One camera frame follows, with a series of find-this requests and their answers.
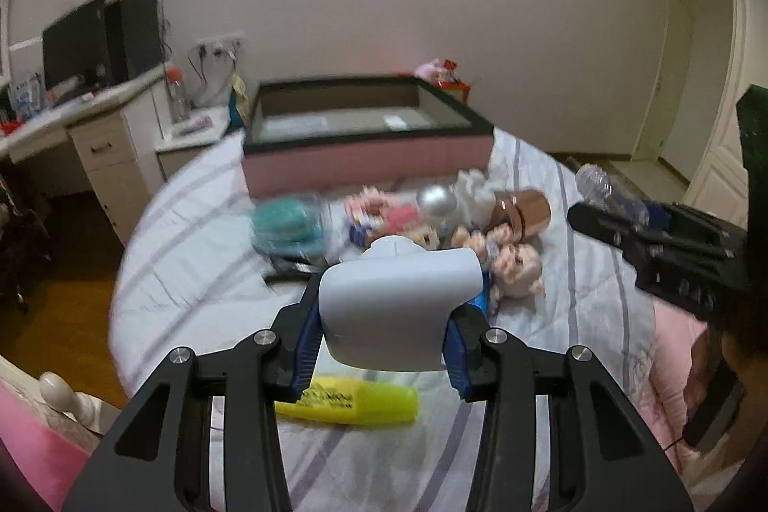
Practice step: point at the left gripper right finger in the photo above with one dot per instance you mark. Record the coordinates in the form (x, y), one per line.
(603, 456)

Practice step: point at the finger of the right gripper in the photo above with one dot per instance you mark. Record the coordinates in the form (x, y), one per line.
(612, 226)

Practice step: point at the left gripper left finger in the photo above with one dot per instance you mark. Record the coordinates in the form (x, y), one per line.
(156, 456)

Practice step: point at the rose gold cylinder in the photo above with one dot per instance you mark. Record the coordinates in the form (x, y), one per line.
(525, 213)

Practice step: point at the pink pig figurine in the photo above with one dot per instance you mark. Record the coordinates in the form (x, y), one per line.
(514, 268)

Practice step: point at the yellow highlighter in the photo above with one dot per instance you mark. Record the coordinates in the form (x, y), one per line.
(347, 401)

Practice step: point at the white figure silver ball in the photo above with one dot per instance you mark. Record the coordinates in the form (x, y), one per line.
(469, 202)

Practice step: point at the black hair clip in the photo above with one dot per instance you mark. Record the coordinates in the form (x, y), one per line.
(293, 269)

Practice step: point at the teal brush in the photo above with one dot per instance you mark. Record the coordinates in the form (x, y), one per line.
(289, 226)

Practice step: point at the white plastic device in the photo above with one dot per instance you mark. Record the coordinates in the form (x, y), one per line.
(388, 309)

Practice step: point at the pink white block figure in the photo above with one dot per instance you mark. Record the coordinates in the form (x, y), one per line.
(373, 214)

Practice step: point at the pink quilt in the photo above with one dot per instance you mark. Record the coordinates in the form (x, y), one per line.
(49, 461)

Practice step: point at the clear plastic water bottle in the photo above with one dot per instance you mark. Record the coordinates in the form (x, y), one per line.
(598, 189)

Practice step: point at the white striped quilt cover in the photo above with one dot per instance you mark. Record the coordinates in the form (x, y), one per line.
(191, 277)

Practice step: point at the red toy box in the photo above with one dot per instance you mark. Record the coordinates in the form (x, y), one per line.
(458, 89)

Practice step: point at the pink plush toy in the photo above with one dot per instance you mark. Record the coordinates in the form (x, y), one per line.
(431, 72)

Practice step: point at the white desk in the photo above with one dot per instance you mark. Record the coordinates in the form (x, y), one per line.
(115, 134)

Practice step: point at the white low side table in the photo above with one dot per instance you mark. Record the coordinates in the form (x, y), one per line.
(184, 141)

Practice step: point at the pink black storage box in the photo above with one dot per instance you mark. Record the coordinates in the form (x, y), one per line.
(323, 133)

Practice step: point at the snack bag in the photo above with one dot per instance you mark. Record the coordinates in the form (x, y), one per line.
(239, 105)

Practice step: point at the red cap bottle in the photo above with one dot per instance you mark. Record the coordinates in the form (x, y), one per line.
(178, 102)

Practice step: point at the black computer monitor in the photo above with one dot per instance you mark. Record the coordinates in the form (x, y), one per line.
(75, 52)

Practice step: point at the black computer tower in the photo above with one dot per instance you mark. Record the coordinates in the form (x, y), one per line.
(133, 38)

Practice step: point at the wall power outlet strip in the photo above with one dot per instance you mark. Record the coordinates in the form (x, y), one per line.
(227, 42)

